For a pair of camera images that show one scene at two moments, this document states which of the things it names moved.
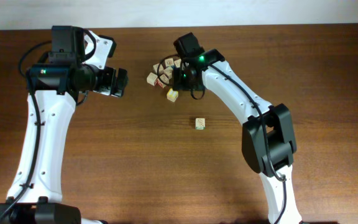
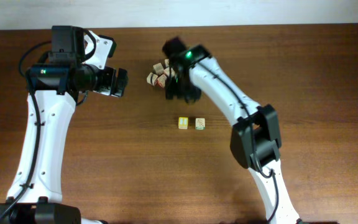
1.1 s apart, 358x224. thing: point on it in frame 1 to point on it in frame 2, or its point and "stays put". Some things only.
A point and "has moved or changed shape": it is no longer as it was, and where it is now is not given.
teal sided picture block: (200, 124) stays put
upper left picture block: (160, 68) stays put
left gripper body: (105, 78) stays put
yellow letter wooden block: (172, 95) has moved or changed shape
